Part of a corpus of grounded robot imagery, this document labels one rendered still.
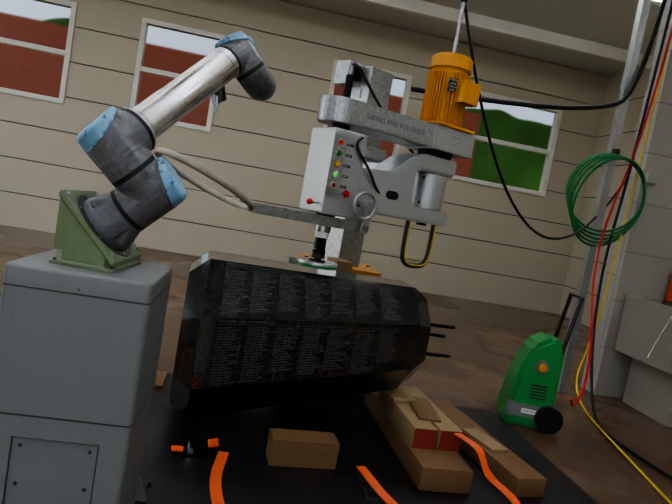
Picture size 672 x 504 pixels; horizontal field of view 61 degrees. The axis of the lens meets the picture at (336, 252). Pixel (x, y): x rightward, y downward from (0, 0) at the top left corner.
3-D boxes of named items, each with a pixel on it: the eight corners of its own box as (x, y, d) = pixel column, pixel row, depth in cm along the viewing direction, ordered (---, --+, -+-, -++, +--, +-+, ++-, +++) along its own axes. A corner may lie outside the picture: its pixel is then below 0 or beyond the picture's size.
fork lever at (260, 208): (349, 229, 310) (351, 220, 309) (370, 234, 294) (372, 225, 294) (234, 208, 270) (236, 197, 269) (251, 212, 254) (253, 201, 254)
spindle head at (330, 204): (352, 222, 312) (367, 141, 308) (377, 228, 294) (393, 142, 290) (297, 214, 291) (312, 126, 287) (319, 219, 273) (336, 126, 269)
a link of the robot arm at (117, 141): (123, 177, 162) (274, 58, 205) (81, 126, 156) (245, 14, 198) (103, 187, 173) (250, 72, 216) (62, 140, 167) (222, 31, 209)
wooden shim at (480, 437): (461, 430, 300) (461, 428, 299) (476, 430, 304) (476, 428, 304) (492, 453, 277) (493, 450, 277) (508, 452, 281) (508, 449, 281)
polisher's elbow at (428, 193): (400, 204, 326) (407, 170, 324) (422, 208, 338) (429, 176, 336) (425, 208, 311) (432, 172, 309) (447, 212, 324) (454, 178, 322)
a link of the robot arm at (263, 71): (283, 93, 205) (276, 76, 267) (263, 62, 200) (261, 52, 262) (257, 111, 206) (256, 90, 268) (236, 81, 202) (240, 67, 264)
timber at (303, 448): (268, 466, 242) (272, 439, 241) (265, 453, 254) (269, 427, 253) (335, 470, 250) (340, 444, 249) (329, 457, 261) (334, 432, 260)
